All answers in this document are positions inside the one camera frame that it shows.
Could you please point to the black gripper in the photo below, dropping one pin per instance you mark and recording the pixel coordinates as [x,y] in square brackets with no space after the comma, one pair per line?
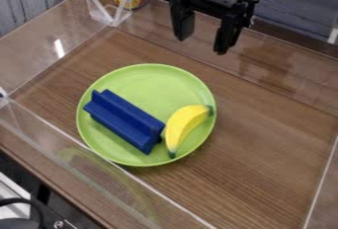
[182,22]

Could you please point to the black device with knob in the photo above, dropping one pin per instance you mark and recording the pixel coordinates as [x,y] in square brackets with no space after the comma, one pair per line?
[56,215]

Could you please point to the green round plate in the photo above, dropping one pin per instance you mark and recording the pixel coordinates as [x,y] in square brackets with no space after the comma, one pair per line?
[159,89]

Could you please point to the yellow toy banana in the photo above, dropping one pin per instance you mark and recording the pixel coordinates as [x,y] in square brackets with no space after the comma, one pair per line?
[182,122]

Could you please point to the blue plastic block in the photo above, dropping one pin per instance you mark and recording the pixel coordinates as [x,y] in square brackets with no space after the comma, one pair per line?
[131,123]

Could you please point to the clear acrylic tray walls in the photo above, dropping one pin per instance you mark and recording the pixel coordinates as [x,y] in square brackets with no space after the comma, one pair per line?
[265,171]

